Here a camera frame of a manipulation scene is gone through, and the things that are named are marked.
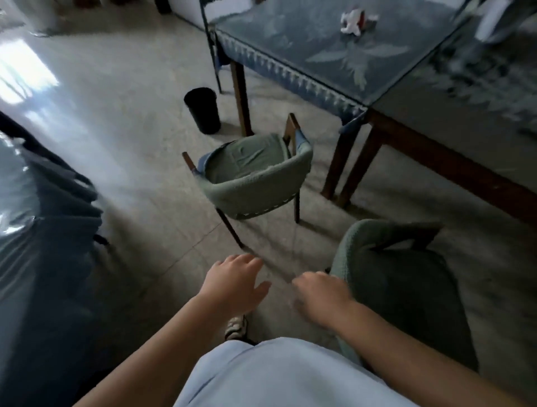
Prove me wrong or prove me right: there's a black waste bin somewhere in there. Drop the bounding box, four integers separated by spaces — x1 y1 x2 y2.
183 87 222 136

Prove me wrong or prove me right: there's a person's left hand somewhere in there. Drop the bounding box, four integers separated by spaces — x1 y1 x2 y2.
196 253 272 320

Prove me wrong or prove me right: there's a wooden table with blue cloth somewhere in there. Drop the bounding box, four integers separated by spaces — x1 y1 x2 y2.
210 0 467 200

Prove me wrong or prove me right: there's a white and red toy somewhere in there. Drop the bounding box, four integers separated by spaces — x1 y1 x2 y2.
339 6 379 37

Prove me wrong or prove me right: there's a white and black shoe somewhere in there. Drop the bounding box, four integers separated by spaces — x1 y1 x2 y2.
224 314 249 342

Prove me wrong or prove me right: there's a dark metal chair frame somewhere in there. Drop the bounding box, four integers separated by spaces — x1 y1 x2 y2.
199 0 231 94

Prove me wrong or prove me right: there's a white cloth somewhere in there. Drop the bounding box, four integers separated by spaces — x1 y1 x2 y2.
473 0 537 45

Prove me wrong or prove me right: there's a table with dark plastic cover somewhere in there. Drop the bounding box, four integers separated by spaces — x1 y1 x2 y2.
0 110 110 407

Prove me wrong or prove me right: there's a green padded wooden chair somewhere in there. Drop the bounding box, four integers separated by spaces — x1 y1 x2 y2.
328 219 480 374
182 112 314 249

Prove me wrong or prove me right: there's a wooden table with dark cloth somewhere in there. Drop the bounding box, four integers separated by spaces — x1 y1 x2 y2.
335 13 537 229

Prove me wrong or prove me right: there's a person's right forearm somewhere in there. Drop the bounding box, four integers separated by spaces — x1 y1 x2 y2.
334 300 530 407

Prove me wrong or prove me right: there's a person's right hand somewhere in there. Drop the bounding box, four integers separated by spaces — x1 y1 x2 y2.
291 271 358 333

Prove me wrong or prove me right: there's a person's left forearm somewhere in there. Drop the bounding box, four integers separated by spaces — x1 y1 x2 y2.
74 295 227 407

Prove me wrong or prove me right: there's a light blue shirt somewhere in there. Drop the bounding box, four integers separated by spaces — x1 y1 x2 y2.
173 337 417 407

